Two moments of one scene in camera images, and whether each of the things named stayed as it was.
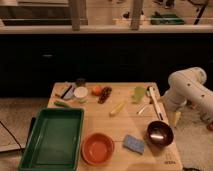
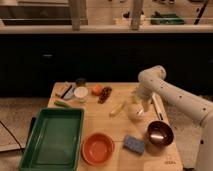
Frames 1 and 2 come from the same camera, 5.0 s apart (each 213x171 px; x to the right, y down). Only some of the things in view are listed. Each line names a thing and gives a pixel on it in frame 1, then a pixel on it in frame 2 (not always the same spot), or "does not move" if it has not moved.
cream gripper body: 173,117 -> 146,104
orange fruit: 97,90 does not move
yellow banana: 117,109 does not move
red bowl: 97,149 does not move
